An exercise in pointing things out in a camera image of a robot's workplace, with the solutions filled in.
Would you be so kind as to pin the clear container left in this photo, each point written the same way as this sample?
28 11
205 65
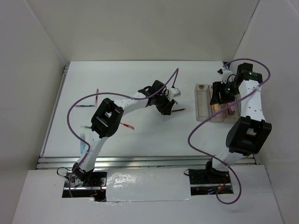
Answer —
202 102

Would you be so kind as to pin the pink cap highlighter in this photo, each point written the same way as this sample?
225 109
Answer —
231 109

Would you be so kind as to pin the orange cap highlighter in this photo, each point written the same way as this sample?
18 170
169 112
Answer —
215 109

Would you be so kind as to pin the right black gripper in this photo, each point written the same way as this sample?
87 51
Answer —
218 87

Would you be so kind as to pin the blue cap highlighter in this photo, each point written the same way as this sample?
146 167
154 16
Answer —
82 143

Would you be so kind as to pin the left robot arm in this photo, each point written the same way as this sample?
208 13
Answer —
107 119

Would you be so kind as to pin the aluminium frame rail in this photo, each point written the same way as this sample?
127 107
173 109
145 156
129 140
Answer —
127 162

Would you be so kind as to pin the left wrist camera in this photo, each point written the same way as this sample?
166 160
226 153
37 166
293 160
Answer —
173 93

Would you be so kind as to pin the red refill pen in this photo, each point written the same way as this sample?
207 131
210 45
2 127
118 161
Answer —
178 110

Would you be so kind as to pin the red gel pen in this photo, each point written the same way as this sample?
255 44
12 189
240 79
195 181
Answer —
128 126

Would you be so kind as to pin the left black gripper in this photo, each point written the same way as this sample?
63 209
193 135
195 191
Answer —
166 109

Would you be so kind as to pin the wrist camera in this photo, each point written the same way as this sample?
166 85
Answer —
225 73
173 93

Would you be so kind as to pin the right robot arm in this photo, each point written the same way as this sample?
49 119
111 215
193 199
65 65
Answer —
250 131

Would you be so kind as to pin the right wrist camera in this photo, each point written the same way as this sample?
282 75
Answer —
225 73

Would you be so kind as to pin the dark teal pen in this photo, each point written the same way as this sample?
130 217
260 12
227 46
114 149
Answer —
84 106

